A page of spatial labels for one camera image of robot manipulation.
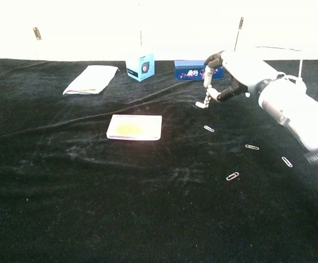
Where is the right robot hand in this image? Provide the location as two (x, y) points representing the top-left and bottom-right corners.
(203, 50), (279, 103)

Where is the dark blue rectangular box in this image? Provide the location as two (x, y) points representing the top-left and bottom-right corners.
(174, 59), (226, 82)

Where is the woven folding screen panel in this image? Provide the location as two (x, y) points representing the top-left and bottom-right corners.
(233, 0), (318, 61)
(35, 0), (142, 66)
(140, 0), (243, 62)
(0, 0), (39, 61)

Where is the light blue cube box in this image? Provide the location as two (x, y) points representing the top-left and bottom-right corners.
(125, 53), (155, 82)

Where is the clear flat plastic box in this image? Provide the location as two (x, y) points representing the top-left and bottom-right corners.
(106, 114), (163, 142)

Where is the black velvet tablecloth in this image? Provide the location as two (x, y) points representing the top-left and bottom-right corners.
(0, 58), (318, 263)

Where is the white wire book stand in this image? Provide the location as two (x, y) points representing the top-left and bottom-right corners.
(254, 45), (304, 80)

